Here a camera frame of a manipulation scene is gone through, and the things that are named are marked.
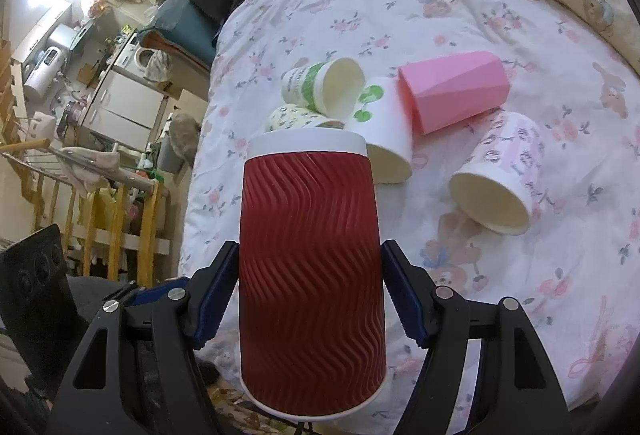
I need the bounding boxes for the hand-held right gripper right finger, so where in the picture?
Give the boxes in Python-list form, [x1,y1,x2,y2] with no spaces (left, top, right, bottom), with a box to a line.
[381,239,571,435]

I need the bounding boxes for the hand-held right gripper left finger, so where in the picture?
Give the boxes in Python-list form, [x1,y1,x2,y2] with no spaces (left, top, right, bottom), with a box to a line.
[46,241,240,435]

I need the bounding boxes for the red ribbed paper cup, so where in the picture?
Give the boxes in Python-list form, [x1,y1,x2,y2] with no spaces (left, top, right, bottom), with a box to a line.
[239,128,389,423]

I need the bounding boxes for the white cup with pink print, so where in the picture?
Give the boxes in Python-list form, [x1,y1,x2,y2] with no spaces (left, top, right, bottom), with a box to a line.
[448,111,546,236]

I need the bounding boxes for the white cup with green leaves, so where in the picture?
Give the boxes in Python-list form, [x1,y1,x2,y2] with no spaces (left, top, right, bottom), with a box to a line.
[346,77,414,184]

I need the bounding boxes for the white cup with dark leaves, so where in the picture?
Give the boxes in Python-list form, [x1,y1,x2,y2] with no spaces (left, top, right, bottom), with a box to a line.
[265,105,346,132]

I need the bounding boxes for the pink faceted plastic cup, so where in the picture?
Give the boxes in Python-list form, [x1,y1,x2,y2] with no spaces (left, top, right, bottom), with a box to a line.
[398,51,511,136]

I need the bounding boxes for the white cup with green band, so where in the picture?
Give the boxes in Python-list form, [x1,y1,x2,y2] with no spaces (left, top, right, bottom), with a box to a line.
[281,58,366,114]

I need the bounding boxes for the wooden drying rack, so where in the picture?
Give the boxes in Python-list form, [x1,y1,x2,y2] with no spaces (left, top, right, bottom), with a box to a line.
[0,40,171,286]

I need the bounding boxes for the black speaker box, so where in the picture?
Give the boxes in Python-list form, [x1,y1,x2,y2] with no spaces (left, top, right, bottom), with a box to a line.
[0,224,81,406]

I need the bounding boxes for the floral white bed sheet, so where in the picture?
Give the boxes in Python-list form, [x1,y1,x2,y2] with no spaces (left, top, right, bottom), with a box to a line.
[178,0,640,416]

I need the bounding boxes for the white cabinet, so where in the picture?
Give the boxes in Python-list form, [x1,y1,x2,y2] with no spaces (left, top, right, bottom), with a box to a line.
[80,31,168,150]

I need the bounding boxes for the teal cushion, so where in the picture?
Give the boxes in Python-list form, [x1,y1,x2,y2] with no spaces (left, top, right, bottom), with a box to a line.
[138,0,221,68]

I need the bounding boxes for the white rice cooker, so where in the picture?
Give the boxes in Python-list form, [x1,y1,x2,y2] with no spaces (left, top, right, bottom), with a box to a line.
[23,25,79,102]

